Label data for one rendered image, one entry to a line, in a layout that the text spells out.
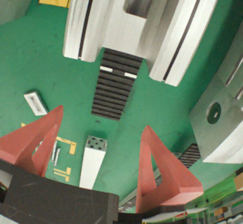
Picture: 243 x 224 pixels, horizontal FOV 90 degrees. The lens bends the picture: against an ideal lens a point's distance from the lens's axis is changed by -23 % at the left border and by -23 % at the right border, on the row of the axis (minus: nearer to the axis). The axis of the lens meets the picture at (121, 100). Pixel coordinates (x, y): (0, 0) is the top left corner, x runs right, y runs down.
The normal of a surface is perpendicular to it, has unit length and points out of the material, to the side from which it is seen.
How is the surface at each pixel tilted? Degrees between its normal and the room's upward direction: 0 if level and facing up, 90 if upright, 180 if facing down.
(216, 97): 90
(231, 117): 90
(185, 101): 0
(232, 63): 90
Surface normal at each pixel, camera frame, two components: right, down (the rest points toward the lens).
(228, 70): -0.96, -0.25
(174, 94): -0.06, 0.61
